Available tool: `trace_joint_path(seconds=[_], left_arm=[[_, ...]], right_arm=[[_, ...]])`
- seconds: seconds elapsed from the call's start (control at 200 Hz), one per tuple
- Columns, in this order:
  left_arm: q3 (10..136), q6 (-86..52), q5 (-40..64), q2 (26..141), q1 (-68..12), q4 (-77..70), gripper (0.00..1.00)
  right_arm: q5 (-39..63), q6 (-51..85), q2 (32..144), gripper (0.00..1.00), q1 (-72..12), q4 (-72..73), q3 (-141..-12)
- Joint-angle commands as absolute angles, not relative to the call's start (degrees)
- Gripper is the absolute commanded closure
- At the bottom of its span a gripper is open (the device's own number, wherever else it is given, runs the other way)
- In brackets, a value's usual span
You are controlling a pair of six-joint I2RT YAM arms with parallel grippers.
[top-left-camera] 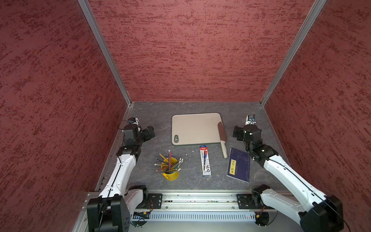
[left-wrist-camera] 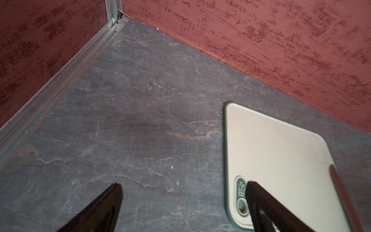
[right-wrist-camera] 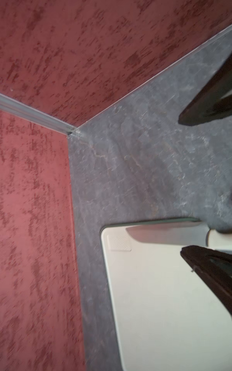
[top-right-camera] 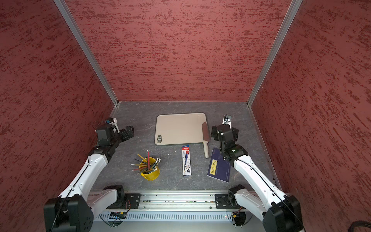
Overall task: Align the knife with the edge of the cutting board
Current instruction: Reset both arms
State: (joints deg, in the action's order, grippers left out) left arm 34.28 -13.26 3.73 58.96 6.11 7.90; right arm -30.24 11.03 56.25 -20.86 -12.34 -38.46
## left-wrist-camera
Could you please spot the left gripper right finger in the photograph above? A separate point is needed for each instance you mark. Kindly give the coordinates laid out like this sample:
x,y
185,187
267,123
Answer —
x,y
269,214

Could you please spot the beige cutting board green rim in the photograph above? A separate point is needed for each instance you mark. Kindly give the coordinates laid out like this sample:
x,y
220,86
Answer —
x,y
291,163

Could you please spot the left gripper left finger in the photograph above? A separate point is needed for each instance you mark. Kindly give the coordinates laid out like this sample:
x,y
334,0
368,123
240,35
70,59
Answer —
x,y
100,215

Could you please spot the knife with beige handle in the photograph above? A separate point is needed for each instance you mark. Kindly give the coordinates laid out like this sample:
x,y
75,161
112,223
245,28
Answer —
x,y
348,208

